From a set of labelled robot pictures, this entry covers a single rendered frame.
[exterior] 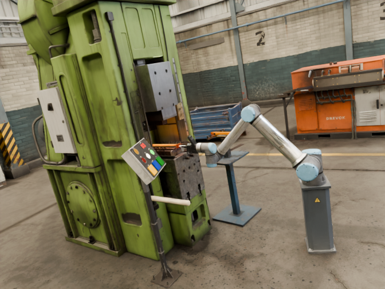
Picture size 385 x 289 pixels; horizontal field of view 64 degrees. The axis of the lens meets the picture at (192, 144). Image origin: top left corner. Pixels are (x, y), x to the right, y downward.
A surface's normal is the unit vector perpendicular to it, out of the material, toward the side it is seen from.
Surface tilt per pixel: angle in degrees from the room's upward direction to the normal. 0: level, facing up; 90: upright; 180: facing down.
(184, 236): 89
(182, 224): 89
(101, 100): 89
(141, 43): 90
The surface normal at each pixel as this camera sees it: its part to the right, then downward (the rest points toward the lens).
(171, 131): -0.57, 0.30
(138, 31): 0.81, 0.00
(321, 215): -0.22, 0.28
